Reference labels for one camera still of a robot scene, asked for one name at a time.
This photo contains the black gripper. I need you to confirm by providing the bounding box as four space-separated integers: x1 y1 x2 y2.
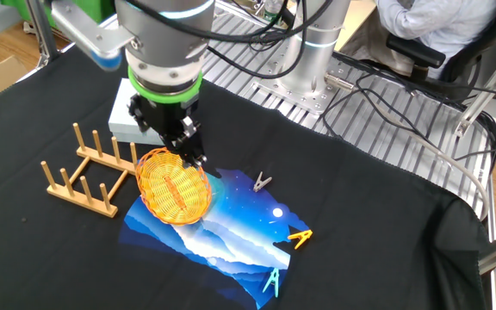
127 92 208 169

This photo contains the orange woven basket dish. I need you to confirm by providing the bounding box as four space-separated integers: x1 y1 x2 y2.
134 146 213 226

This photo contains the wooden dish rack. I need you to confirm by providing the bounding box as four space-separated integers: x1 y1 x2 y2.
40 122 140 219

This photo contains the pale blue gift box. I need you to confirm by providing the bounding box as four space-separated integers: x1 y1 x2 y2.
108 77 165 146

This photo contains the beige clothespin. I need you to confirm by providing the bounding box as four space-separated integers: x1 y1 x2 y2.
252 170 274 193

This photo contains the orange clothespin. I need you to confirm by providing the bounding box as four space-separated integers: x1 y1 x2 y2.
287 229 313 251

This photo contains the teal clothespin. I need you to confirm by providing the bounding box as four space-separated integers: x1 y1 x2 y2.
262 267 281 299

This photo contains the green bin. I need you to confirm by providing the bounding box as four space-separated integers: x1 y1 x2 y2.
0 0 116 25

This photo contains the black cloth with blue print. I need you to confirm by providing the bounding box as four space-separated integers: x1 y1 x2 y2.
0 45 494 310

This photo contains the black swivel office chair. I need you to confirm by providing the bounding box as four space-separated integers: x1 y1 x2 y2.
385 0 496 94

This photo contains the seated person in grey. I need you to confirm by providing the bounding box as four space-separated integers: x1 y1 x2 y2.
375 0 496 81

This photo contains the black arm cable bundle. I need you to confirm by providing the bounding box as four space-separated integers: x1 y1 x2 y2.
125 0 335 81

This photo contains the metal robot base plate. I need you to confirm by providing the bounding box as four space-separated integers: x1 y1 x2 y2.
251 64 349 116

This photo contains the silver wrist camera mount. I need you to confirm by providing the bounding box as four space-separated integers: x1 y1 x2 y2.
49 0 140 72

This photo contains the grey cable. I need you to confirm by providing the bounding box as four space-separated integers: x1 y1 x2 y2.
325 72 490 221

